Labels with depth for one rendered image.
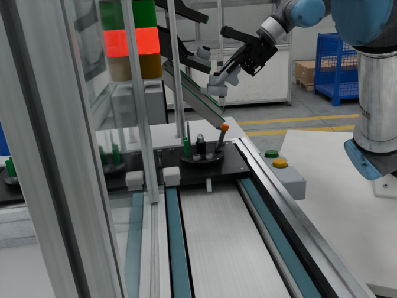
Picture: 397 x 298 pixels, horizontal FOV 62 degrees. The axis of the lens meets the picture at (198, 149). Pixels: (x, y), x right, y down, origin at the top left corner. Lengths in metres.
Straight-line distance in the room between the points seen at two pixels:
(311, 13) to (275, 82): 4.18
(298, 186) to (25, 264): 0.70
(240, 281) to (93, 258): 0.51
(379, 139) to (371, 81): 0.17
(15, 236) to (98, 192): 0.82
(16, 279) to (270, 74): 4.57
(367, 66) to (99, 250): 0.60
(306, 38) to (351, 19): 9.23
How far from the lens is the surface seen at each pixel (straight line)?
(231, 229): 0.78
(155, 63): 0.71
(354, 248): 0.86
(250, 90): 5.06
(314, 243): 0.70
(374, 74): 0.69
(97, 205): 0.16
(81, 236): 0.17
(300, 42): 9.81
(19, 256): 0.96
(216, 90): 1.05
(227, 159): 0.99
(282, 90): 5.16
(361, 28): 0.59
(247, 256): 0.71
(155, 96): 0.68
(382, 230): 0.94
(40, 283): 0.85
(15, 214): 0.94
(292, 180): 0.90
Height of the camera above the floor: 1.38
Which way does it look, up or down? 22 degrees down
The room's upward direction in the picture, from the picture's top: 4 degrees counter-clockwise
